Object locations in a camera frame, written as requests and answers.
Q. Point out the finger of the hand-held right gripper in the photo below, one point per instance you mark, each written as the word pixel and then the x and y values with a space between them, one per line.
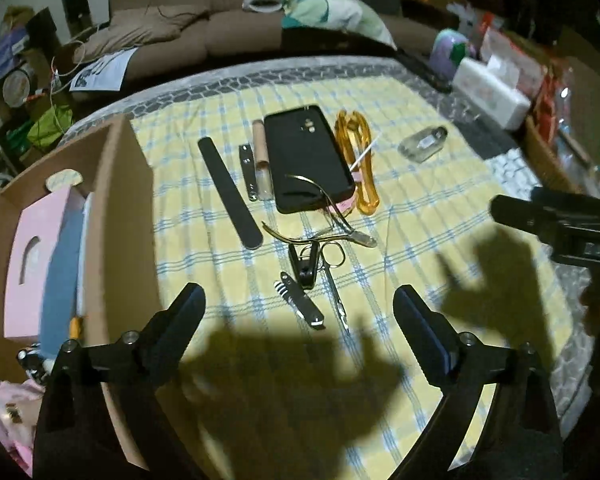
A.
pixel 515 212

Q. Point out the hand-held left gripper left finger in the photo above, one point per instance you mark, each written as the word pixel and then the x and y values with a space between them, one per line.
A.
pixel 187 310

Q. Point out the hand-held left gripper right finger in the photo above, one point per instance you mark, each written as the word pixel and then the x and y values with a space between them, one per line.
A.
pixel 427 337

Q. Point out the brown cardboard box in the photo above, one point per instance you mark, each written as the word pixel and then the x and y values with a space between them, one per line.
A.
pixel 120 240

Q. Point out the black pocket knife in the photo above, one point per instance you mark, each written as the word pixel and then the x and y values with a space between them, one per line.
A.
pixel 302 302

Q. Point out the blue nail buffer block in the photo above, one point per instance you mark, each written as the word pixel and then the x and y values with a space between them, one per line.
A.
pixel 62 270

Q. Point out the wicker basket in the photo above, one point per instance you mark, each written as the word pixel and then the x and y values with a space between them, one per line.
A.
pixel 545 160

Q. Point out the small metal scissors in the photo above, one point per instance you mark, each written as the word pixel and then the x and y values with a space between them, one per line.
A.
pixel 332 285

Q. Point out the clear glass bottle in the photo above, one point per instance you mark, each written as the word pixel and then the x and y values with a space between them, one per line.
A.
pixel 422 144

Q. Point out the gold cuticle nipper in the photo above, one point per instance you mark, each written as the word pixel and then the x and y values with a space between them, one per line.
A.
pixel 362 239

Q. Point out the black clip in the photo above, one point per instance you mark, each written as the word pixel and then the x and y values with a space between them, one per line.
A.
pixel 300 267

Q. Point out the black nail file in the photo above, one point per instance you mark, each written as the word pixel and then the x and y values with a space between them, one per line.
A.
pixel 230 195

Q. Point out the white tissue box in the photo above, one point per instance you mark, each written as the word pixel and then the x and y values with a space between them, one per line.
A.
pixel 485 87

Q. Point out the silver nail clipper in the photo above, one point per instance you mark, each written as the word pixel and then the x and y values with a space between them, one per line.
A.
pixel 247 170

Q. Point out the pink paper scrap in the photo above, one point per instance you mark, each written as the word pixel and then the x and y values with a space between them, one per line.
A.
pixel 347 204

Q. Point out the white cotton swab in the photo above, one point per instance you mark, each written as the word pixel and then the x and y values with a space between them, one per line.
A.
pixel 365 152

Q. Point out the beige lip gloss tube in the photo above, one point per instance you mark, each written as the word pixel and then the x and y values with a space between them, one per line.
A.
pixel 261 155

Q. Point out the purple round container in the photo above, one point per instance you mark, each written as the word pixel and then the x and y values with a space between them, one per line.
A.
pixel 450 50

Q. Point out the pink windowed box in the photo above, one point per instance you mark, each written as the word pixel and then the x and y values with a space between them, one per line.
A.
pixel 40 210

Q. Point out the patterned nail file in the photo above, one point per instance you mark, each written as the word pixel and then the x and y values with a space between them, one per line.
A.
pixel 65 179

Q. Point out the black phone case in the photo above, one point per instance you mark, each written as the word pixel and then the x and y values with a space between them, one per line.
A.
pixel 305 160

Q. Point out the pink pouch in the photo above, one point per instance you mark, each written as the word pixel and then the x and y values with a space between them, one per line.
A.
pixel 0 405

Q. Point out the green bag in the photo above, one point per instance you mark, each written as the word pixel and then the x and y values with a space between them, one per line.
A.
pixel 50 122

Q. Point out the printed paper sheet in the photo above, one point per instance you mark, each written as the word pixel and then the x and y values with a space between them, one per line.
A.
pixel 105 70

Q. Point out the floral pillow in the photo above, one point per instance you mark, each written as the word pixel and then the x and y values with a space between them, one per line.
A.
pixel 340 10

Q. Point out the round white disc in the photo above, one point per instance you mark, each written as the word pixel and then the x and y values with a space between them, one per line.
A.
pixel 16 87

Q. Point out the brown cushion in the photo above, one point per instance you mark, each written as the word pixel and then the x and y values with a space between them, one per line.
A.
pixel 140 30

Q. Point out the brown sofa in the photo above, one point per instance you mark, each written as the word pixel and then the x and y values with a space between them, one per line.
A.
pixel 240 25

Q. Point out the white tape roll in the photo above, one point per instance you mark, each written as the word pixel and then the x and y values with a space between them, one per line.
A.
pixel 250 5

